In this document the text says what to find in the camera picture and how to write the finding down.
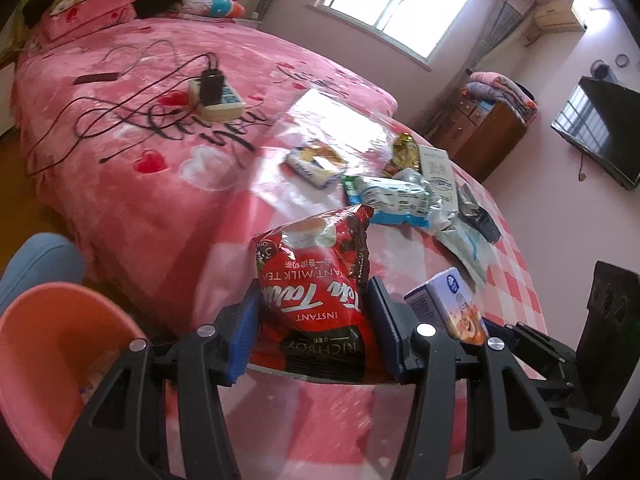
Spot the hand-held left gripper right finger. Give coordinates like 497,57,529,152
367,276,581,480

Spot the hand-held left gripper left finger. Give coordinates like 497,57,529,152
52,282,261,480

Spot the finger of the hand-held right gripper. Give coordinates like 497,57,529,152
482,319,572,387

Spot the red milk tea bag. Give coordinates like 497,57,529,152
250,203,396,386

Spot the white wet wipes pack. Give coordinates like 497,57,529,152
435,220,497,288

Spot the pink plastic bin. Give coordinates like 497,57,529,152
0,285,151,466

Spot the blue and white milk carton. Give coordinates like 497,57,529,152
404,267,489,346

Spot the pink checkered tablecloth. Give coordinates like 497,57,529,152
165,87,548,480

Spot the blue and white plastic packet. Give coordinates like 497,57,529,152
342,175,433,227

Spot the clear plastic wrapper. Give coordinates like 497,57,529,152
400,167,463,235

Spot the dark snack wrapper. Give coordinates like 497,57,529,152
456,182,502,246

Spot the white paper box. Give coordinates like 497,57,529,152
417,144,459,211

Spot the yellow green snack packet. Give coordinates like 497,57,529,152
381,132,421,179

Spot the yellow blue biscuit packet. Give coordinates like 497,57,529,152
286,140,349,189

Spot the black television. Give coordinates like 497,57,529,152
550,76,640,191

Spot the person's blue trouser leg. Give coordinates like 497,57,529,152
0,232,87,317

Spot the brown wooden dresser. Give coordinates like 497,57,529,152
429,82,529,183

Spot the white power strip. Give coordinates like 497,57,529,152
188,77,247,122

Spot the folded blankets pile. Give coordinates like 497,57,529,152
461,71,539,123

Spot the black phone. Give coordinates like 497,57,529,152
73,72,122,86

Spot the beige air conditioner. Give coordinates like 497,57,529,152
533,0,587,34

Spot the grey curtain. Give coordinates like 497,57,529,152
471,0,535,70

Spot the window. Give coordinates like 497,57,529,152
306,0,486,63

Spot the pink floral pillow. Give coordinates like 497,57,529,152
39,0,145,44

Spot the black cable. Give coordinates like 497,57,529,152
24,40,217,177

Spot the white cable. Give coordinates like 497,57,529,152
99,41,168,82

